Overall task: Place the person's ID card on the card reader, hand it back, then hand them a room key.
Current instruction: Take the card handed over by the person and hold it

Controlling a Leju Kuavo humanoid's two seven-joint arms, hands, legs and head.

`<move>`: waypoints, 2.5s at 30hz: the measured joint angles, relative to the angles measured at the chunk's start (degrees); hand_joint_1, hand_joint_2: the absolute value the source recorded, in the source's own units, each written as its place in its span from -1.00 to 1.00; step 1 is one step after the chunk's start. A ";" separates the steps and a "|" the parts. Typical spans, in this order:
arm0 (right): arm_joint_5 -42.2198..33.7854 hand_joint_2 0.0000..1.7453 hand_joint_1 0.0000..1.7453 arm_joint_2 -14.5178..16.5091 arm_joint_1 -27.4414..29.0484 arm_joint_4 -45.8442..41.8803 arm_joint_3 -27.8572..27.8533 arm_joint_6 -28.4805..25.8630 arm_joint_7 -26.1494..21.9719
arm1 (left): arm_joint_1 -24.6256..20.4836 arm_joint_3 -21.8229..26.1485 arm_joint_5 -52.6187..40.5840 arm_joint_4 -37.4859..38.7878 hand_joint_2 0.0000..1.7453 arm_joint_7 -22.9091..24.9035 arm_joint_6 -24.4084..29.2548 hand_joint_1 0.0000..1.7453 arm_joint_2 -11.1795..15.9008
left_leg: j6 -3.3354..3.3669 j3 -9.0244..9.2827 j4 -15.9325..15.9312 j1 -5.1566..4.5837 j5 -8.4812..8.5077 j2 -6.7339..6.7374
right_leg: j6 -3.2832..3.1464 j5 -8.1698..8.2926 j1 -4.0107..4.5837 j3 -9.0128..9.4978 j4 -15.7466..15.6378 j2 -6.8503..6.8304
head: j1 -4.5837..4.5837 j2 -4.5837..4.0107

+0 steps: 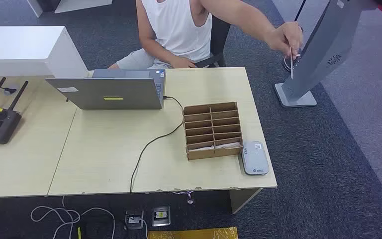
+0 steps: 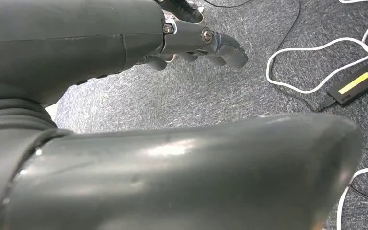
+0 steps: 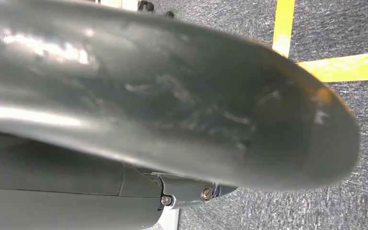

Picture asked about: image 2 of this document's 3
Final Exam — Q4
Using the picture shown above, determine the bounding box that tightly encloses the black shoe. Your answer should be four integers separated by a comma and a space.
158, 0, 205, 25

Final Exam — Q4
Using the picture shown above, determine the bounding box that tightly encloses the black adapter with yellow label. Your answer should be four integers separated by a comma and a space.
326, 66, 368, 107

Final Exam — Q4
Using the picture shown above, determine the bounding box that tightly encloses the thin black floor cable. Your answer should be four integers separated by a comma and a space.
203, 0, 253, 9

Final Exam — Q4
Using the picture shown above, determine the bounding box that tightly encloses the white floor cable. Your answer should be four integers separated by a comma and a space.
265, 0, 368, 95
336, 165, 368, 230

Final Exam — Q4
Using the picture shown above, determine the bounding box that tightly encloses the black adapter cable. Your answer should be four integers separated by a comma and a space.
271, 0, 337, 112

